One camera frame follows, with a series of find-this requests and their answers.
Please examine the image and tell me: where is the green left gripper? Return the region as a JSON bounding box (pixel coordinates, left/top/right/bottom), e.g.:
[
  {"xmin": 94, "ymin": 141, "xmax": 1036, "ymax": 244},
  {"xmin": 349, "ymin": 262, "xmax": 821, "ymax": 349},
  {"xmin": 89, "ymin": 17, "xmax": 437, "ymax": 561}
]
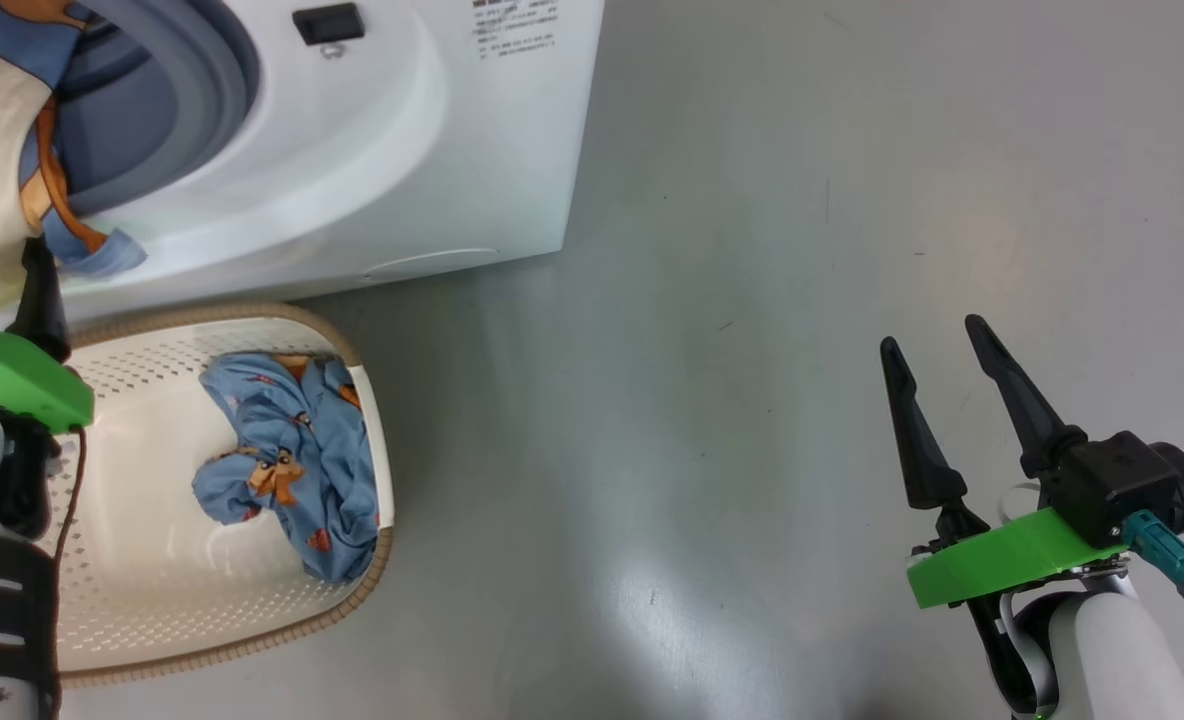
[{"xmin": 0, "ymin": 237, "xmax": 95, "ymax": 433}]

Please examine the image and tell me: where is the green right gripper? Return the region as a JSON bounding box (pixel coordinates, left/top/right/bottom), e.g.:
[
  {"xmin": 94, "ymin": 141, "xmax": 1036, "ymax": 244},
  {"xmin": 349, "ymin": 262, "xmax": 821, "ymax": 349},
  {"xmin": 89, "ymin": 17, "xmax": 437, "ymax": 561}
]
[{"xmin": 879, "ymin": 315, "xmax": 1133, "ymax": 611}]

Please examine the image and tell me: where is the blue bear print garment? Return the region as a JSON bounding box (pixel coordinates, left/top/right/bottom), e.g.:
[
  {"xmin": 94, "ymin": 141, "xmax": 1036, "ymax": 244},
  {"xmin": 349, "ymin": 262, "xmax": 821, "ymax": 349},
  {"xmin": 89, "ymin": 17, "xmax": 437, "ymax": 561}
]
[{"xmin": 192, "ymin": 352, "xmax": 381, "ymax": 586}]

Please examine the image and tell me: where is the grey rubber door gasket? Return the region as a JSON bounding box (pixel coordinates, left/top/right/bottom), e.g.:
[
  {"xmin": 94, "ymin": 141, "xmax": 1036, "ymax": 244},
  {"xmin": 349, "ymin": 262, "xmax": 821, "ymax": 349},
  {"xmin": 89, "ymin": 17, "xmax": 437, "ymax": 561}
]
[{"xmin": 52, "ymin": 0, "xmax": 261, "ymax": 216}]

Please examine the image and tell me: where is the white front-load washing machine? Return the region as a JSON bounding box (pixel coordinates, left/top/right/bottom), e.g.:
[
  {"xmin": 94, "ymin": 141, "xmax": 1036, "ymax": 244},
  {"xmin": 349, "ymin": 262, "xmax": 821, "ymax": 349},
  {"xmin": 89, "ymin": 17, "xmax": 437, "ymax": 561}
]
[{"xmin": 0, "ymin": 0, "xmax": 605, "ymax": 331}]

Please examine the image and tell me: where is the cream perforated laundry basket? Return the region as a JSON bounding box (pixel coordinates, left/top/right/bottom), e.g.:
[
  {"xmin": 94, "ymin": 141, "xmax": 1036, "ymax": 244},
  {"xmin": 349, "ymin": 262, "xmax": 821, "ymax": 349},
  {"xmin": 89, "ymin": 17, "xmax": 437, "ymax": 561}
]
[{"xmin": 47, "ymin": 303, "xmax": 395, "ymax": 689}]

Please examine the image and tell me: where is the round white drain filter cover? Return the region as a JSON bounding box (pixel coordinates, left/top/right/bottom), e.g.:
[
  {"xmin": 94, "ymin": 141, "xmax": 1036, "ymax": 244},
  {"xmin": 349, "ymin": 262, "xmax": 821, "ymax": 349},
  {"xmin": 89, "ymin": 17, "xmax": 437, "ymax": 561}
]
[{"xmin": 362, "ymin": 248, "xmax": 501, "ymax": 281}]

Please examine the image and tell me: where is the thin dark left arm cable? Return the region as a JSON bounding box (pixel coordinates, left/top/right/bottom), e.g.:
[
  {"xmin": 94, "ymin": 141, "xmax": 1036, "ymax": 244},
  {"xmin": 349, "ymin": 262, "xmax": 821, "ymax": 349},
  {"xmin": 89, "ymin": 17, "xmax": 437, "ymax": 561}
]
[{"xmin": 52, "ymin": 425, "xmax": 88, "ymax": 571}]

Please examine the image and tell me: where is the teal right cable connector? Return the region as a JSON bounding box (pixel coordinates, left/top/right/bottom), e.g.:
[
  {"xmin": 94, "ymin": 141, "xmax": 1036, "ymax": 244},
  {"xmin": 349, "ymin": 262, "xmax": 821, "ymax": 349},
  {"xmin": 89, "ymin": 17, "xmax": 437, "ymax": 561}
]
[{"xmin": 1122, "ymin": 510, "xmax": 1184, "ymax": 611}]

